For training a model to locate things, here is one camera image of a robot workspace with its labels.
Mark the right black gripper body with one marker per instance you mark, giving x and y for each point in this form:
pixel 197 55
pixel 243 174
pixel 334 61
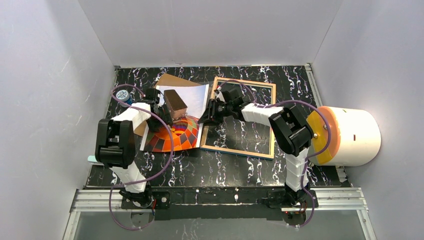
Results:
pixel 214 110

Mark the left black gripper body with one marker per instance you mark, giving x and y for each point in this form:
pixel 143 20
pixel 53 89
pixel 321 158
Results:
pixel 162 112

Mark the hot air balloon photo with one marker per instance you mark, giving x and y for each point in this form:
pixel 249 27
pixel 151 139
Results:
pixel 186 105

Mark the blue wooden picture frame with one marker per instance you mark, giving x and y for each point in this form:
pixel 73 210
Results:
pixel 237 137

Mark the brown cardboard backing board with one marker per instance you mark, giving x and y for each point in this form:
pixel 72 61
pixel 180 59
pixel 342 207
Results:
pixel 166 80

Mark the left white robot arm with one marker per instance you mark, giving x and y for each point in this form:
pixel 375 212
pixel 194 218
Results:
pixel 116 146

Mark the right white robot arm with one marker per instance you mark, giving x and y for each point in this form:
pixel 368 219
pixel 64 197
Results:
pixel 291 130

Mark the small blue lidded jar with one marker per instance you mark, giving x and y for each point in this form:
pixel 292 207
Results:
pixel 124 96

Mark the light blue eraser block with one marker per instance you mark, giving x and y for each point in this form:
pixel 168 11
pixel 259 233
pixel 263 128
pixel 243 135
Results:
pixel 92 159

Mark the white cylinder with orange face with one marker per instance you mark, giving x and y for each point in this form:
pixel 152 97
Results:
pixel 355 137

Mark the aluminium rail base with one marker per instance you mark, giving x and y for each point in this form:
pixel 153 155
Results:
pixel 220 213

